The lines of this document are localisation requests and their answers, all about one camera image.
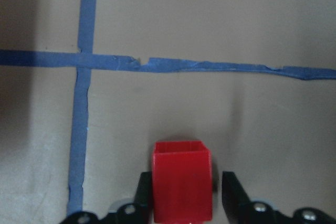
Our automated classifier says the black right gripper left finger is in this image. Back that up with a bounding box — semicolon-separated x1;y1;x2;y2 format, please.
133;172;153;223

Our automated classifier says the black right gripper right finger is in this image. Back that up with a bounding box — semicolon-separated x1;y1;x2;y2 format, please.
222;171;252;223

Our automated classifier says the red toy block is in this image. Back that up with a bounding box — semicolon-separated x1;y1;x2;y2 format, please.
152;141;213;223

